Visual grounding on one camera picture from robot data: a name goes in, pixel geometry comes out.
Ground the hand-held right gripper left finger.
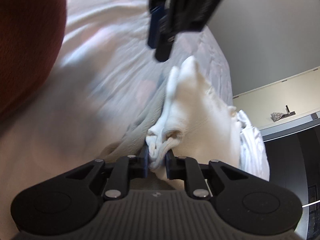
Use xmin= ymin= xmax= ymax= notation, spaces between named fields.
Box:
xmin=47 ymin=147 xmax=150 ymax=201

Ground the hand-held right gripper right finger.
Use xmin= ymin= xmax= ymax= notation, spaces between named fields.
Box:
xmin=165 ymin=149 xmax=252 ymax=201

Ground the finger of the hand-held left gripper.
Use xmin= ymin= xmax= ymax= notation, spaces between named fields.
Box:
xmin=154 ymin=17 xmax=177 ymax=62
xmin=147 ymin=5 xmax=167 ymax=49

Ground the white knit garment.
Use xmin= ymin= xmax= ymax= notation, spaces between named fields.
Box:
xmin=145 ymin=56 xmax=243 ymax=192

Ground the person's red sleeved left forearm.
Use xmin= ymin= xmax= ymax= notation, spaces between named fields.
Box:
xmin=0 ymin=0 xmax=67 ymax=125

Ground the polka dot bed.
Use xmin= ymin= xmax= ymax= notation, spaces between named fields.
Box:
xmin=0 ymin=0 xmax=235 ymax=205

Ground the white striped shirt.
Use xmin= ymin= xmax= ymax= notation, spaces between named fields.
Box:
xmin=236 ymin=109 xmax=271 ymax=182

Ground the grey patterned cloth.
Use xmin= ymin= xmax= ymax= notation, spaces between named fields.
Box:
xmin=270 ymin=111 xmax=285 ymax=122

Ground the dark cabinet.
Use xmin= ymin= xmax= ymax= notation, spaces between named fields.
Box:
xmin=259 ymin=120 xmax=320 ymax=240

